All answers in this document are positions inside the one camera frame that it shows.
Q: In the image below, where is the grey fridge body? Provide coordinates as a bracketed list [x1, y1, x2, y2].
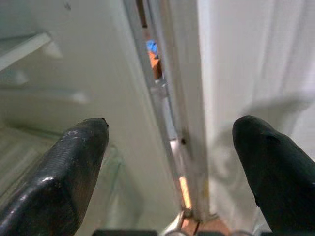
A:
[0, 0, 188, 236]

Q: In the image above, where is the blue toy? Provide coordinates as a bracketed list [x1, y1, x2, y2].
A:
[146, 40, 158, 55]

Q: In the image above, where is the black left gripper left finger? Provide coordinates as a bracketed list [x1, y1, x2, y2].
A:
[0, 117, 110, 236]

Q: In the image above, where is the grey fridge door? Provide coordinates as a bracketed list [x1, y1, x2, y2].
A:
[147, 0, 315, 236]

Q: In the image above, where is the white fridge shelf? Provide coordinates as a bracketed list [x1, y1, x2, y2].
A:
[0, 31, 63, 72]

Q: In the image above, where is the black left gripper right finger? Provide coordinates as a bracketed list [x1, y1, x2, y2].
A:
[232, 115, 315, 236]

